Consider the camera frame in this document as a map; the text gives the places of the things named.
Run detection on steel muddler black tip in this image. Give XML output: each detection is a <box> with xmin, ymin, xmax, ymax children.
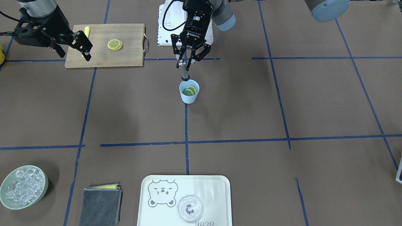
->
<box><xmin>177</xmin><ymin>59</ymin><xmax>190</xmax><ymax>81</ymax></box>

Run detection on white wire cup rack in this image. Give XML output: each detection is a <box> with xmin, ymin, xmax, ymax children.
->
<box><xmin>395</xmin><ymin>158</ymin><xmax>402</xmax><ymax>184</ymax></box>

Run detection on cream bear serving tray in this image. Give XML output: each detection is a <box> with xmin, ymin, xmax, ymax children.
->
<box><xmin>137</xmin><ymin>175</ymin><xmax>233</xmax><ymax>226</ymax></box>

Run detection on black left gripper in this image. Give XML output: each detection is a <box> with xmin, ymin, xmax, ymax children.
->
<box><xmin>171</xmin><ymin>0</ymin><xmax>213</xmax><ymax>72</ymax></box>

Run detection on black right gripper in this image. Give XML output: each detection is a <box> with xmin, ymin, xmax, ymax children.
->
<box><xmin>38</xmin><ymin>6</ymin><xmax>92</xmax><ymax>62</ymax></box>

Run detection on yellow lemon slice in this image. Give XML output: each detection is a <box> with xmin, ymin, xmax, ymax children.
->
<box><xmin>182</xmin><ymin>85</ymin><xmax>198</xmax><ymax>96</ymax></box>

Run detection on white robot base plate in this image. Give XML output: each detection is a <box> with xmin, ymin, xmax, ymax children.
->
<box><xmin>157</xmin><ymin>0</ymin><xmax>188</xmax><ymax>46</ymax></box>

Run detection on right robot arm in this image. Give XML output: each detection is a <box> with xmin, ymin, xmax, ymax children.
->
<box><xmin>1</xmin><ymin>0</ymin><xmax>92</xmax><ymax>61</ymax></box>

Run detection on light blue plastic cup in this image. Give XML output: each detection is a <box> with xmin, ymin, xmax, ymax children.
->
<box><xmin>179</xmin><ymin>79</ymin><xmax>200</xmax><ymax>104</ymax></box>

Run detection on wooden cutting board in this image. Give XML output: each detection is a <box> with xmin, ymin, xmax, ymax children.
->
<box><xmin>65</xmin><ymin>23</ymin><xmax>147</xmax><ymax>68</ymax></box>

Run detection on yellow plastic knife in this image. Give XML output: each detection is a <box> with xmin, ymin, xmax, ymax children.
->
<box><xmin>81</xmin><ymin>26</ymin><xmax>92</xmax><ymax>61</ymax></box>

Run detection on green bowl of ice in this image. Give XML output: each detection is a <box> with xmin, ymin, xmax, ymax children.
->
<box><xmin>1</xmin><ymin>165</ymin><xmax>49</xmax><ymax>210</ymax></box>

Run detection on remaining lemon slices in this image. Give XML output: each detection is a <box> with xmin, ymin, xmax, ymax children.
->
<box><xmin>107</xmin><ymin>39</ymin><xmax>123</xmax><ymax>51</ymax></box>

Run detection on folded grey cloth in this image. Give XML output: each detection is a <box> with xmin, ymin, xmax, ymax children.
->
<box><xmin>79</xmin><ymin>183</ymin><xmax>122</xmax><ymax>226</ymax></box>

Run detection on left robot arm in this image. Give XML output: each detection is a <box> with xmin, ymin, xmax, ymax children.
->
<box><xmin>162</xmin><ymin>0</ymin><xmax>350</xmax><ymax>73</ymax></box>

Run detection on clear wine glass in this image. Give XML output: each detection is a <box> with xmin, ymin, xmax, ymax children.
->
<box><xmin>177</xmin><ymin>195</ymin><xmax>204</xmax><ymax>223</ymax></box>

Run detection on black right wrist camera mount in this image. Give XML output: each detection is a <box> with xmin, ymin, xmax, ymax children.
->
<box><xmin>11</xmin><ymin>16</ymin><xmax>51</xmax><ymax>47</ymax></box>

